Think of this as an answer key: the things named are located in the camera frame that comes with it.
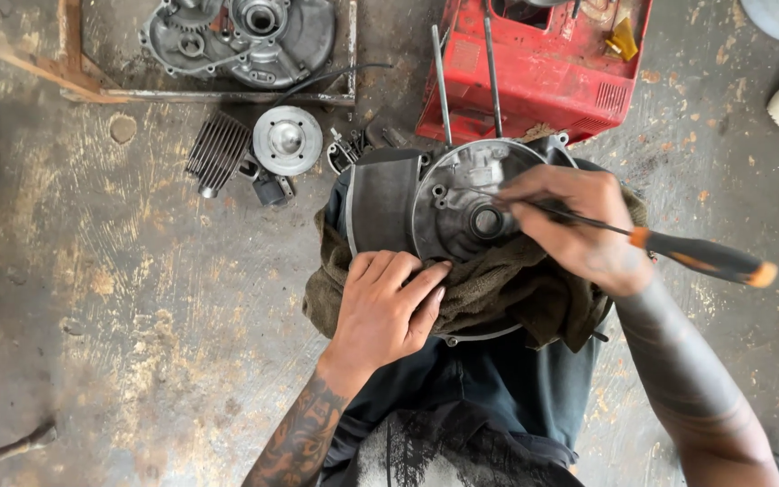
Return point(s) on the person's left hand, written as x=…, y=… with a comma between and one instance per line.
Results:
x=376, y=318

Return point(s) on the person's right hand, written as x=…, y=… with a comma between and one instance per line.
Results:
x=592, y=230

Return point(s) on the brown cloth rag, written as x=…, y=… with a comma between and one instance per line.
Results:
x=498, y=291

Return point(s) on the silver engine crankcase with studs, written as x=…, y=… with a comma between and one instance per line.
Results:
x=454, y=203

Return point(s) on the person's dark blue trousers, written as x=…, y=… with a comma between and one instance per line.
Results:
x=491, y=385

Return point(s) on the person's black printed shirt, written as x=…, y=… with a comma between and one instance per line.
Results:
x=457, y=453

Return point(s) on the red generator housing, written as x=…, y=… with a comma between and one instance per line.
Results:
x=545, y=74

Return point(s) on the small black engine part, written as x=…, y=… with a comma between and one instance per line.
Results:
x=270, y=189

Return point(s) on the heap of small dark parts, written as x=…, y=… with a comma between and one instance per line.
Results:
x=369, y=139

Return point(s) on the yellow rag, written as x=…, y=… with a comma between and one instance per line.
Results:
x=623, y=42

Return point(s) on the round silver cylinder head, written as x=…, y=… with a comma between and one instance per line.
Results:
x=287, y=141

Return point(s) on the finned engine cylinder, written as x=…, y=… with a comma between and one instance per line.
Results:
x=217, y=152

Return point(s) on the grey engine crankcase half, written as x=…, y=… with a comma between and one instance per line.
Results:
x=254, y=47

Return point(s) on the rusty metal rod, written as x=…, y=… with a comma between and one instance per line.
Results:
x=7, y=450

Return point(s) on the rusty metal frame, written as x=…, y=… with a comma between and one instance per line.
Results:
x=227, y=96

